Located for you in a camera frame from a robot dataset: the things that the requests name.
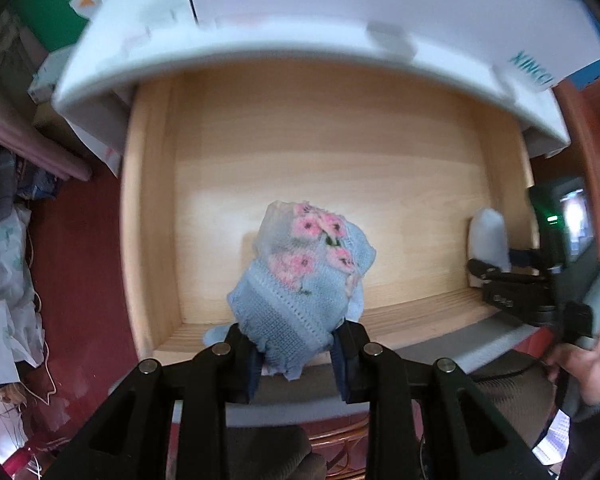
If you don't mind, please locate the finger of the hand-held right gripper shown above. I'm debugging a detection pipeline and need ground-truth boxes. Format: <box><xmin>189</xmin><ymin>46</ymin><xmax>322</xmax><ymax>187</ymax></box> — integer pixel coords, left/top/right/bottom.
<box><xmin>507</xmin><ymin>246</ymin><xmax>545</xmax><ymax>267</ymax></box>
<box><xmin>467</xmin><ymin>257</ymin><xmax>546</xmax><ymax>286</ymax></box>

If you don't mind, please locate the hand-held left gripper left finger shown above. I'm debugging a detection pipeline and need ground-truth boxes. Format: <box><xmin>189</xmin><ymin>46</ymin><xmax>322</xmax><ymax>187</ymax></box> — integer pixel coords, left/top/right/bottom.
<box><xmin>42</xmin><ymin>325</ymin><xmax>263</xmax><ymax>480</ymax></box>

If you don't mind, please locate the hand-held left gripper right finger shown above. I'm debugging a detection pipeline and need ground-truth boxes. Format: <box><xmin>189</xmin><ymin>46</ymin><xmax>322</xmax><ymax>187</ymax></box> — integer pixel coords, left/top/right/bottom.
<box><xmin>330</xmin><ymin>320</ymin><xmax>551</xmax><ymax>480</ymax></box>

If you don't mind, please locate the pale blue underwear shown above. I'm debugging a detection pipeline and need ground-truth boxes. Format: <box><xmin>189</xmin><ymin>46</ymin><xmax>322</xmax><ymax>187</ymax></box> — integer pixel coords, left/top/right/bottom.
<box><xmin>467</xmin><ymin>208</ymin><xmax>513</xmax><ymax>273</ymax></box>

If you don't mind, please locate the light blue floral sock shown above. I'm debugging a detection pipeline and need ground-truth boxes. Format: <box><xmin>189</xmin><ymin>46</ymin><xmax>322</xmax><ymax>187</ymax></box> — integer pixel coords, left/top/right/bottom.
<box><xmin>202</xmin><ymin>200</ymin><xmax>378</xmax><ymax>383</ymax></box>

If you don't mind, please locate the wooden drawer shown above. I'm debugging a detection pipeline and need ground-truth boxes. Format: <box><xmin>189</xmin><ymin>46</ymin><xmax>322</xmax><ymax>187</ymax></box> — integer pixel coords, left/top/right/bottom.
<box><xmin>120</xmin><ymin>57</ymin><xmax>541</xmax><ymax>428</ymax></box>

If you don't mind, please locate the person's right forearm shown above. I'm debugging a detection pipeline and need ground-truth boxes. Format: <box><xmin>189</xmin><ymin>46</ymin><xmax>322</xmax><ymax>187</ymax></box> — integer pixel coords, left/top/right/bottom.
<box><xmin>555</xmin><ymin>385</ymin><xmax>600</xmax><ymax>480</ymax></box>

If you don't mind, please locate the rattan chair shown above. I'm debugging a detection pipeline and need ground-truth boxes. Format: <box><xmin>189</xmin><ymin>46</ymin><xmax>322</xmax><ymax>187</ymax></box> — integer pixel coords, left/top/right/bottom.
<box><xmin>305</xmin><ymin>410</ymin><xmax>376</xmax><ymax>480</ymax></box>

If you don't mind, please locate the dark seat cushion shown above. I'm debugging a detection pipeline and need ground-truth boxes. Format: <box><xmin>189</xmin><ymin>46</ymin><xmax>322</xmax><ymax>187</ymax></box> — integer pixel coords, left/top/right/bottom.
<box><xmin>222</xmin><ymin>422</ymin><xmax>328</xmax><ymax>480</ymax></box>

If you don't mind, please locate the blue foam mat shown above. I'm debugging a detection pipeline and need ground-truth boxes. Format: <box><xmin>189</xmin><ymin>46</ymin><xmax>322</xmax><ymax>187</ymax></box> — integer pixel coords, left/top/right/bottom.
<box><xmin>565</xmin><ymin>60</ymin><xmax>600</xmax><ymax>91</ymax></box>

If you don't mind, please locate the blue plaid cloth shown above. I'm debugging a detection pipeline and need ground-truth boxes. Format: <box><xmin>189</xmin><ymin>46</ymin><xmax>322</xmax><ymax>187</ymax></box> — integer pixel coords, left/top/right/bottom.
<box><xmin>0</xmin><ymin>137</ymin><xmax>63</xmax><ymax>246</ymax></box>

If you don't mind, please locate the floral pink blanket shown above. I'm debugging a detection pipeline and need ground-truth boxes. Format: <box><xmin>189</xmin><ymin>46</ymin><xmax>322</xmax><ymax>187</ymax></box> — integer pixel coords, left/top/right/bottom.
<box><xmin>0</xmin><ymin>10</ymin><xmax>93</xmax><ymax>183</ymax></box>

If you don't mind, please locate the small teal carton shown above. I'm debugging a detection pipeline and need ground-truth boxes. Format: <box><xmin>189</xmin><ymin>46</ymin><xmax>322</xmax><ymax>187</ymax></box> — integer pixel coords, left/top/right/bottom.
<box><xmin>27</xmin><ymin>50</ymin><xmax>76</xmax><ymax>106</ymax></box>

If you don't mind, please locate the green foam mat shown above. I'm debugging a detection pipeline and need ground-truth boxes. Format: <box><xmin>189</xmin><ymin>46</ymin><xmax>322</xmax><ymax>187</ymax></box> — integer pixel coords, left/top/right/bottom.
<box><xmin>10</xmin><ymin>0</ymin><xmax>113</xmax><ymax>53</ymax></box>

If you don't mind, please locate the black cable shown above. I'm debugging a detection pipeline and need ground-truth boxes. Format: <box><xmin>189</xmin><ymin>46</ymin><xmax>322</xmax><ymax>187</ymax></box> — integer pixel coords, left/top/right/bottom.
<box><xmin>470</xmin><ymin>357</ymin><xmax>548</xmax><ymax>383</ymax></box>

